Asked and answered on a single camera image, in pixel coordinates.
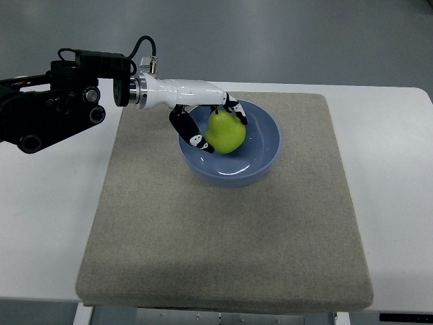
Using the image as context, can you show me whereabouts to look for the upper metal floor plate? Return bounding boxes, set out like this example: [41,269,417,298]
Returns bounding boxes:
[139,56,158,74]

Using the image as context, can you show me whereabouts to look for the white table frame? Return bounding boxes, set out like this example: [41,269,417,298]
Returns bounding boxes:
[73,303,351,324]

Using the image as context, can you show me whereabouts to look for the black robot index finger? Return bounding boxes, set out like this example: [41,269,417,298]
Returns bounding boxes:
[222,93,248,125]

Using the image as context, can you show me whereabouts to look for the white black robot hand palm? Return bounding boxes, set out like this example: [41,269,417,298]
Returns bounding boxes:
[129,72,226,110]

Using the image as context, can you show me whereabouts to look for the blue bowl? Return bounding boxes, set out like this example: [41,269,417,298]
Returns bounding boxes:
[178,100,282,187]

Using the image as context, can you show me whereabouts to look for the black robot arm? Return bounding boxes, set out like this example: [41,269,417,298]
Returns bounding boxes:
[1,50,248,154]

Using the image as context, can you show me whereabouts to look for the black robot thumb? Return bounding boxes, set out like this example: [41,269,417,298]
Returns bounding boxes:
[169,104,214,154]

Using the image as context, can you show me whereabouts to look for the beige felt mat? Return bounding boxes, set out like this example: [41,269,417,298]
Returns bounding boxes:
[75,92,373,314]

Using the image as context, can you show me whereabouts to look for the green pear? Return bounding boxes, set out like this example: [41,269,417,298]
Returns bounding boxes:
[204,110,246,154]

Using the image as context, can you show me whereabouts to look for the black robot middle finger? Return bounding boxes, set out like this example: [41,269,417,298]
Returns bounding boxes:
[210,106,219,114]

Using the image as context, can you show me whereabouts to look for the black cable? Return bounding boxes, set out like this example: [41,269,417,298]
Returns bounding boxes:
[57,35,157,75]

